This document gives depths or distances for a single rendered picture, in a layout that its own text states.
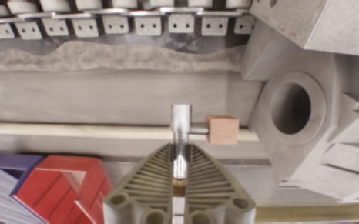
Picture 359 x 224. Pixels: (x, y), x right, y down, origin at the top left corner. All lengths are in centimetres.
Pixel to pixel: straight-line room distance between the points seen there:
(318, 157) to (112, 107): 42
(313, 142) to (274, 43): 14
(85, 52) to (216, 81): 31
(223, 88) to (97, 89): 31
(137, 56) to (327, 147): 36
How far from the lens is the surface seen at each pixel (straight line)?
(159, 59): 31
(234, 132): 17
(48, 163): 59
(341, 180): 32
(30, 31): 44
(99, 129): 42
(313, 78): 24
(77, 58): 39
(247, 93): 36
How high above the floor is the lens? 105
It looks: 59 degrees down
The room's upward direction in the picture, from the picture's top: 177 degrees counter-clockwise
